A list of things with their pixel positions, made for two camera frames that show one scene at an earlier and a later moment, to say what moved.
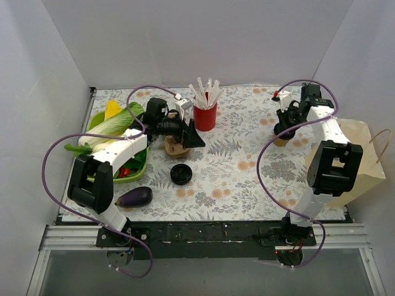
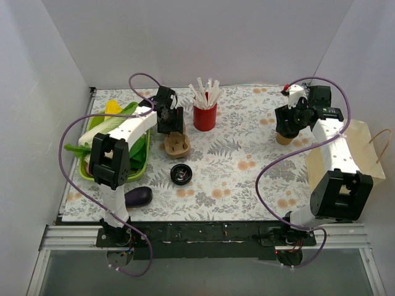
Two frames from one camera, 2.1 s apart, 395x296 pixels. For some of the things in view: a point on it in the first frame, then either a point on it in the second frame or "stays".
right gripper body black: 284,131 stays
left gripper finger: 192,138 → 179,119
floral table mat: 232,171 stays
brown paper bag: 358,132 stays
